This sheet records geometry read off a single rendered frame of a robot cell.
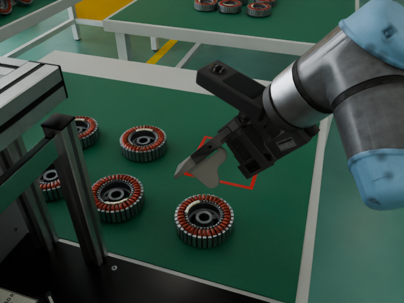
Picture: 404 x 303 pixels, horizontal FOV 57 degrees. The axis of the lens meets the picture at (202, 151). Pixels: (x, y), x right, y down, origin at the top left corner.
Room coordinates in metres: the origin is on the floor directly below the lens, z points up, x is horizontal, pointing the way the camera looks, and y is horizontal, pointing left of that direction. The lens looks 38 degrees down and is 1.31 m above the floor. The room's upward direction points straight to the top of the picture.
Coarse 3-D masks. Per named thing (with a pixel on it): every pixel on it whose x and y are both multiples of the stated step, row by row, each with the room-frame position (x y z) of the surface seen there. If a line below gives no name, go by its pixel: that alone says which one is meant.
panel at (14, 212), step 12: (0, 168) 0.45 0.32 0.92; (12, 204) 0.45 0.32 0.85; (0, 216) 0.42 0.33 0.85; (12, 216) 0.44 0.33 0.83; (0, 228) 0.41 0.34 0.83; (12, 228) 0.43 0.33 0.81; (24, 228) 0.45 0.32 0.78; (0, 240) 0.40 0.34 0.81; (12, 240) 0.42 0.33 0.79; (0, 252) 0.39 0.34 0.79
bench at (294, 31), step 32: (160, 0) 1.98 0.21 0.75; (192, 0) 1.98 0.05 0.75; (288, 0) 1.98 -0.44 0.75; (320, 0) 1.98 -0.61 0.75; (352, 0) 1.98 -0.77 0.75; (128, 32) 1.65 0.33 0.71; (160, 32) 1.60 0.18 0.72; (192, 32) 1.55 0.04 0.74; (224, 32) 1.53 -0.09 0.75; (256, 32) 1.52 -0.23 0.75; (288, 32) 1.52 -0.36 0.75; (320, 32) 1.52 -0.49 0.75
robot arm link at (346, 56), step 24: (384, 0) 0.36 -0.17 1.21; (360, 24) 0.34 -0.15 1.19; (384, 24) 0.33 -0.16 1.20; (312, 48) 0.38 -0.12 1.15; (336, 48) 0.35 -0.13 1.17; (360, 48) 0.33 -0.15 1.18; (384, 48) 0.32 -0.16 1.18; (312, 72) 0.36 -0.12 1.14; (336, 72) 0.33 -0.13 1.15; (360, 72) 0.32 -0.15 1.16; (384, 72) 0.31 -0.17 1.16; (312, 96) 0.35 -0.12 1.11; (336, 96) 0.32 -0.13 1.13
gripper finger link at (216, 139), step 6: (222, 132) 0.41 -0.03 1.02; (228, 132) 0.41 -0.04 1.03; (216, 138) 0.41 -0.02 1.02; (222, 138) 0.41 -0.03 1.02; (204, 144) 0.41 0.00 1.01; (210, 144) 0.41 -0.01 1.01; (216, 144) 0.41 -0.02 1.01; (198, 150) 0.41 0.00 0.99; (204, 150) 0.41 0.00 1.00; (210, 150) 0.40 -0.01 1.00; (192, 156) 0.41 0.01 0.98; (198, 156) 0.41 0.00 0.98; (204, 156) 0.41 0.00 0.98
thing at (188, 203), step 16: (192, 208) 0.51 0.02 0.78; (208, 208) 0.52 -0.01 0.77; (224, 208) 0.50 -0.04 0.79; (176, 224) 0.46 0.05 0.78; (192, 224) 0.46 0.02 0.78; (208, 224) 0.47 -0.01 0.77; (224, 224) 0.46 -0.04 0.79; (192, 240) 0.43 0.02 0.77; (208, 240) 0.43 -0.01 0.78; (224, 240) 0.44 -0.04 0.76
